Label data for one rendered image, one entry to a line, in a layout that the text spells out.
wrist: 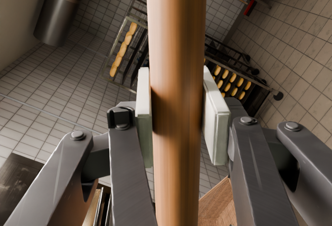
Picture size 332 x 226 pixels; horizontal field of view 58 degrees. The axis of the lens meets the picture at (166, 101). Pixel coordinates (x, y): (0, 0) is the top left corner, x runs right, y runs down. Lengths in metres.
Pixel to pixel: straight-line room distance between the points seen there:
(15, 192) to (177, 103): 1.88
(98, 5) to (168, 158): 5.09
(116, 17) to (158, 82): 5.07
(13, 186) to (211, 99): 1.92
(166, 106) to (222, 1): 5.15
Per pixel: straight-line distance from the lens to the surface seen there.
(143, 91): 0.16
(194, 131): 0.17
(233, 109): 0.16
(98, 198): 2.11
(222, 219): 2.35
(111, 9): 5.21
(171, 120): 0.16
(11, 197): 1.98
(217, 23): 5.34
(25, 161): 2.21
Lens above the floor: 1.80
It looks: 14 degrees down
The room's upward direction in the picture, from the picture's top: 66 degrees counter-clockwise
